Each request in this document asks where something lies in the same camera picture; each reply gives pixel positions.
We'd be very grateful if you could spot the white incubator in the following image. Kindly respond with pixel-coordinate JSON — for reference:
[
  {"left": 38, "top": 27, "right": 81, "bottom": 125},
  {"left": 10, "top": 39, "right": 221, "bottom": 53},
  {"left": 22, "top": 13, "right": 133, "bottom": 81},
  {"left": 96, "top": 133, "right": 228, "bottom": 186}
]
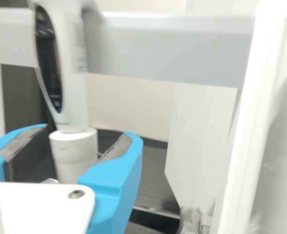
[{"left": 164, "top": 0, "right": 287, "bottom": 234}]

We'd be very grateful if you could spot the pipette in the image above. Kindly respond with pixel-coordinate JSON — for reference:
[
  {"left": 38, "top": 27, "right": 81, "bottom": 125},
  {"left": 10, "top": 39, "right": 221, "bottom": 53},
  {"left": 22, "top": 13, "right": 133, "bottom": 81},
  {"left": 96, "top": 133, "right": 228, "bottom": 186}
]
[{"left": 32, "top": 0, "right": 99, "bottom": 185}]

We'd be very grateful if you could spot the black platform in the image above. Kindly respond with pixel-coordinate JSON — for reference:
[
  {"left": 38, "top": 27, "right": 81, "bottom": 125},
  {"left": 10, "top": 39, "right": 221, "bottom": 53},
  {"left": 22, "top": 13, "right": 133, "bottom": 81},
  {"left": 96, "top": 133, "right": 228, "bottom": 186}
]
[{"left": 96, "top": 129, "right": 184, "bottom": 220}]

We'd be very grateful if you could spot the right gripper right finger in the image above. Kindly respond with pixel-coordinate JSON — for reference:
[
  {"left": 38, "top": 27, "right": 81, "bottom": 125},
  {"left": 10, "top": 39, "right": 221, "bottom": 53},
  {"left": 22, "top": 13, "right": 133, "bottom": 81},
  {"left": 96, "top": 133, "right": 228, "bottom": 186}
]
[{"left": 77, "top": 130, "right": 144, "bottom": 234}]

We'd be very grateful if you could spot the white pipette stand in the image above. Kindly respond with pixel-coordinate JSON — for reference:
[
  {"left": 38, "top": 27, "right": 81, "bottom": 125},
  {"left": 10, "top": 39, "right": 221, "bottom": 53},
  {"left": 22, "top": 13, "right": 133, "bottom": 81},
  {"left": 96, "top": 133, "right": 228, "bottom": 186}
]
[{"left": 0, "top": 0, "right": 287, "bottom": 234}]

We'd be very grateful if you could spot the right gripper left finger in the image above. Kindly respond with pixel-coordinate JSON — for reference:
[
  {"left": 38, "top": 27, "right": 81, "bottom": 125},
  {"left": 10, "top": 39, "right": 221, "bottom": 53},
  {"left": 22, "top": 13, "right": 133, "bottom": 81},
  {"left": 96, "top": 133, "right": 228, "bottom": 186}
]
[{"left": 0, "top": 123, "right": 58, "bottom": 183}]

